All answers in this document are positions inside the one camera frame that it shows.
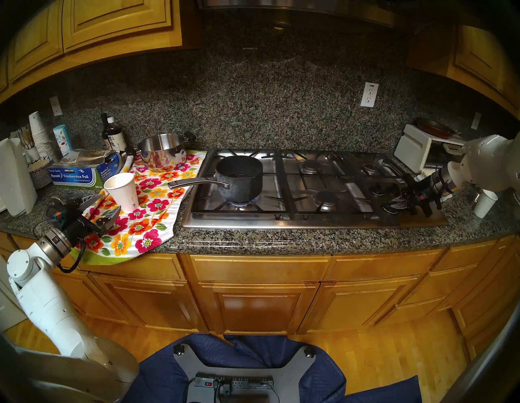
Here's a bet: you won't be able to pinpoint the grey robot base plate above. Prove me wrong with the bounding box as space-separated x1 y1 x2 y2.
173 343 316 403

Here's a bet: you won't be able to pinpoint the floral kitchen towel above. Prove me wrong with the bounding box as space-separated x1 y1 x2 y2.
69 150 208 267

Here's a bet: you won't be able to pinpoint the patterned grey bowl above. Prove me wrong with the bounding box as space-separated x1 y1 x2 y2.
27 159 53 191

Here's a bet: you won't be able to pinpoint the small white paper cup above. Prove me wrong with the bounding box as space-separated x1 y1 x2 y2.
474 189 499 219

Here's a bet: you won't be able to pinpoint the white toaster oven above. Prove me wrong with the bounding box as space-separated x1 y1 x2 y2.
394 124 468 174

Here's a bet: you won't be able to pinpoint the stainless steel gas cooktop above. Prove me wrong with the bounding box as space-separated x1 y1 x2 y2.
182 148 448 230

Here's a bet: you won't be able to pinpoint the white cup holding wooden sticks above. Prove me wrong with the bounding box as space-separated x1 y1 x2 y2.
17 126 41 163

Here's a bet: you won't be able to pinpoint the colourful patterned paper cup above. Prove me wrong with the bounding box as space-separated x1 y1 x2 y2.
53 125 74 157

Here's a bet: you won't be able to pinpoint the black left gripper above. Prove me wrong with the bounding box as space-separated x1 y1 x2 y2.
62 193 122 246

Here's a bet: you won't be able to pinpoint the white floor appliance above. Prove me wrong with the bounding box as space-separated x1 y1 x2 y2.
0 256 27 332

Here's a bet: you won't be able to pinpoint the large black burner grate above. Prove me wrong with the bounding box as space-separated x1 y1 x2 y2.
275 150 381 215
192 149 292 216

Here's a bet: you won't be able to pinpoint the white wall power outlet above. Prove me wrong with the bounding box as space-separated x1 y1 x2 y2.
361 82 380 108

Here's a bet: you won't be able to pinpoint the stainless range hood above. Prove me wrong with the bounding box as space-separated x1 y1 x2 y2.
197 0 397 27

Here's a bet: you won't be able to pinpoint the stainless steel stock pot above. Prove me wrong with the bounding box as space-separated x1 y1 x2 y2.
126 132 197 172

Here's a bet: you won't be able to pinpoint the small black burner grate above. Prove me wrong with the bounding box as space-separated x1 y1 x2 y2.
344 154 410 182

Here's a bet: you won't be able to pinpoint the wooden wall cabinet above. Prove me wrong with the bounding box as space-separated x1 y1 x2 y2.
0 0 183 102
406 22 520 116

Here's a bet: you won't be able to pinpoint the dark bottle with white label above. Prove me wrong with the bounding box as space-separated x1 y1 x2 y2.
104 117 127 153

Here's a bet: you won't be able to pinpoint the stack of white paper cups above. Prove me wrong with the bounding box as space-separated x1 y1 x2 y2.
28 112 57 161

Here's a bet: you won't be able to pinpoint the dark saucepan with steel handle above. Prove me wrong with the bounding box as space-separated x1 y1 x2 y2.
168 155 264 204

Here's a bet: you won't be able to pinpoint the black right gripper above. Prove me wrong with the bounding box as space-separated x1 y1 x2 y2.
385 174 444 218

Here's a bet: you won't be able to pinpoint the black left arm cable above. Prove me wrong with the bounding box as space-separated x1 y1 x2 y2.
33 219 87 273

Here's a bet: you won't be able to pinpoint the wooden base cabinets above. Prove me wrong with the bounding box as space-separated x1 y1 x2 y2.
0 232 520 362

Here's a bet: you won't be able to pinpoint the dark round lid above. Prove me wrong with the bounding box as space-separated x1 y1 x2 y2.
45 196 72 226

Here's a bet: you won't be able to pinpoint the blue aluminium foil box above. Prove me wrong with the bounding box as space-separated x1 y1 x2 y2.
48 149 123 190

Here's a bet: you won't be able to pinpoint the white paper water cup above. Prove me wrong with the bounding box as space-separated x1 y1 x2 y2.
104 173 140 213

